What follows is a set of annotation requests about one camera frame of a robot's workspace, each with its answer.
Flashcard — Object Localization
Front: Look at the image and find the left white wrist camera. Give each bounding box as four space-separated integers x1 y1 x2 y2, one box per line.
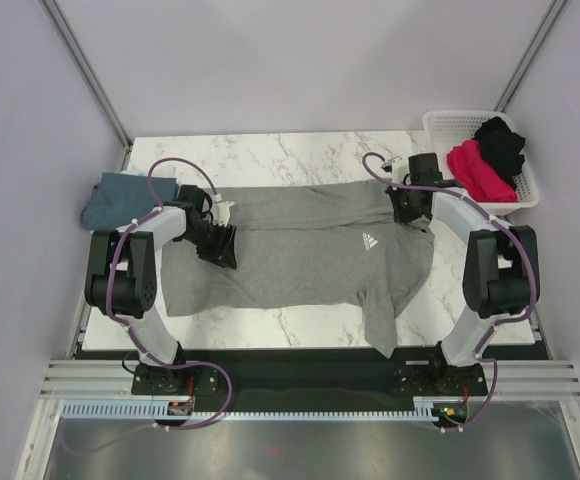
210 195 235 227

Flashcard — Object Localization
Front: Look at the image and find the red t shirt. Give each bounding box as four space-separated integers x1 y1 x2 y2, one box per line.
446 140 518 203

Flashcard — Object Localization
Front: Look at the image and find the white slotted cable duct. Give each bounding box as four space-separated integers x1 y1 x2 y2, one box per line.
60 397 450 422

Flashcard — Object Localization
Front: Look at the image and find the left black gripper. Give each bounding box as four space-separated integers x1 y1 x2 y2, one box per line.
179 221 237 271

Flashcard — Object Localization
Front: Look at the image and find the black t shirt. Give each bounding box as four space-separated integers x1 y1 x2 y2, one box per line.
474 116 526 187

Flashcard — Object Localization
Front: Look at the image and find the folded blue t shirt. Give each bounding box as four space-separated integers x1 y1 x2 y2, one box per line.
81 173 157 231

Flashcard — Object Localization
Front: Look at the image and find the grey t shirt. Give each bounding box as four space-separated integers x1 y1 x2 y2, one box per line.
161 180 434 357

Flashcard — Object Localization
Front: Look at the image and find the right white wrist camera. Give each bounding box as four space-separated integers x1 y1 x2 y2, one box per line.
381 156 410 184

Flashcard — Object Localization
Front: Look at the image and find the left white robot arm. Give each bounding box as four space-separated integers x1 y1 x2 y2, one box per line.
85 185 237 395

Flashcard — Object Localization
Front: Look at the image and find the left corner aluminium post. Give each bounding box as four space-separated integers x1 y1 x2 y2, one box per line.
39 0 131 146

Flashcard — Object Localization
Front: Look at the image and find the corner aluminium post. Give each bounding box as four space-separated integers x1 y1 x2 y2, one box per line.
494 0 570 113
39 0 131 146

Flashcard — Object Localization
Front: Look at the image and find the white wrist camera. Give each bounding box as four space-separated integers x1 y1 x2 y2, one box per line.
210 195 235 227
381 156 410 184

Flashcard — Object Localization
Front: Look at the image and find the right corner aluminium post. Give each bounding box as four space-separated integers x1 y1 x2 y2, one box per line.
494 0 570 113

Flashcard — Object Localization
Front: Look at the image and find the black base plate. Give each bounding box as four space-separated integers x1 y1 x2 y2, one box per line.
72 344 551 413

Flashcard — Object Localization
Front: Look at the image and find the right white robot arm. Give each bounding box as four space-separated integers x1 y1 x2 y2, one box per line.
387 153 540 396

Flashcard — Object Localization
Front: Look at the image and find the aluminium frame rail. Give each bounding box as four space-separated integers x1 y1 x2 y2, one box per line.
41 360 580 401

